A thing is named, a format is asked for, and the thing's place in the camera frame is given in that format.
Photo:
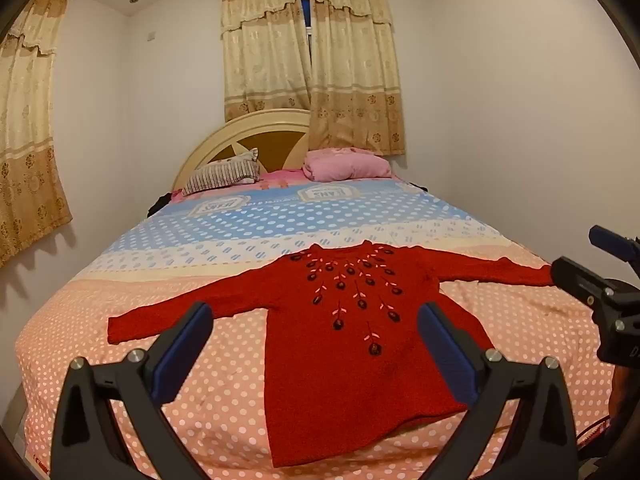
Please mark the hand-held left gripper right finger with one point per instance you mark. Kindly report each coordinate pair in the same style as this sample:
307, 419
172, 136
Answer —
445, 355

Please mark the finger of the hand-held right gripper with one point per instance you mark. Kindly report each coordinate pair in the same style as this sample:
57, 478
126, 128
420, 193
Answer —
610, 242
575, 277

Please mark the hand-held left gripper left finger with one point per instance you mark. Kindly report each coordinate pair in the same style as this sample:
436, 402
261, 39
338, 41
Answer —
182, 355

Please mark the red embroidered knit sweater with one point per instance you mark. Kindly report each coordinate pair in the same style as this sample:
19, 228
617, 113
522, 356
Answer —
340, 385

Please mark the person's dark clothing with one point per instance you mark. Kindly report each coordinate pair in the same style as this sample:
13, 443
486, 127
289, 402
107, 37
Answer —
627, 410

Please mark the polka dot bedspread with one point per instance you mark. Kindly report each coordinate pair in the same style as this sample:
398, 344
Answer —
150, 285

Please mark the red plaid cloth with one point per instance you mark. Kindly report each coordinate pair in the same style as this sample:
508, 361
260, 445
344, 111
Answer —
597, 432

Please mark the black bag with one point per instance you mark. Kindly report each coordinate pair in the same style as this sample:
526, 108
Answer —
160, 202

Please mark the striped pillow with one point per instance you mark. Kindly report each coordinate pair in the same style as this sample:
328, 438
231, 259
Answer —
220, 175

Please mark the pink bed sheet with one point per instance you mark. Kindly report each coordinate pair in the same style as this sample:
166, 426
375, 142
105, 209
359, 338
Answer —
282, 177

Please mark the pink pillow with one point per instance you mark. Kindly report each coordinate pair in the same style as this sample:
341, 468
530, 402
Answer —
345, 167

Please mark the cream wooden headboard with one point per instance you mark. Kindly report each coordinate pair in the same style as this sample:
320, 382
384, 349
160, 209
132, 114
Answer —
240, 130

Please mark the beige floral side curtain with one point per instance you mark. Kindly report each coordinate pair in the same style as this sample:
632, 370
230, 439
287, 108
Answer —
25, 135

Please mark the beige floral window curtain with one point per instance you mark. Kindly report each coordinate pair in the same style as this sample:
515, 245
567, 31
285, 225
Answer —
355, 70
265, 60

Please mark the window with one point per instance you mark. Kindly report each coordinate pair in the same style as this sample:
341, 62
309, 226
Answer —
306, 10

